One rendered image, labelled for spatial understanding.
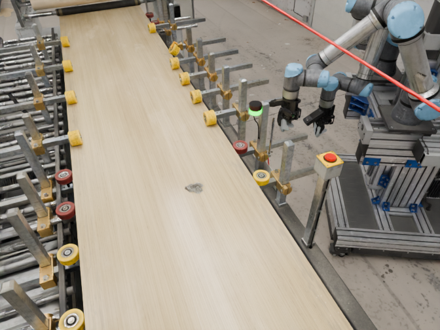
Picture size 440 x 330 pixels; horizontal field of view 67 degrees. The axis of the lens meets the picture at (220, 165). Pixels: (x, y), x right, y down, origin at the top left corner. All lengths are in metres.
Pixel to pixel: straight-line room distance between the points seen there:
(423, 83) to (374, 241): 1.10
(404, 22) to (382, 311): 1.63
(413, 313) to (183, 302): 1.58
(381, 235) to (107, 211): 1.68
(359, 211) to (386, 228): 0.20
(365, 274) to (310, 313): 1.28
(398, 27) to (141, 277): 1.32
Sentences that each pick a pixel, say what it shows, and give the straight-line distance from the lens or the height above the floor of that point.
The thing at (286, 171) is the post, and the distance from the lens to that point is 1.58.
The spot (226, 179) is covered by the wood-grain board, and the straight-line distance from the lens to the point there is 1.59.
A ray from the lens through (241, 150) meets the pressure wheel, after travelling 1.75.
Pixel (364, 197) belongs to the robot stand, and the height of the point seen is 0.21.
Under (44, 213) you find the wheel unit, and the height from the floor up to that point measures 0.89.
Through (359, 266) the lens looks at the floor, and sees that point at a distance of 2.51.
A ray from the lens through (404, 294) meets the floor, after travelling 2.51.
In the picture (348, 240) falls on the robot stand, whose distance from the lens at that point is 2.35.
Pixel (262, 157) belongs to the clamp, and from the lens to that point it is 1.78.
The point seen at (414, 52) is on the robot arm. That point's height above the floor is 1.45.
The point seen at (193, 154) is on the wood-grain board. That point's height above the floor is 0.90.
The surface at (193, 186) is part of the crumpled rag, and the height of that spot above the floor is 0.91.
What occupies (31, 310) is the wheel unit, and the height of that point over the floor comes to 1.00.
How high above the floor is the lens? 2.02
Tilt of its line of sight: 42 degrees down
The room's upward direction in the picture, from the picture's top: 2 degrees counter-clockwise
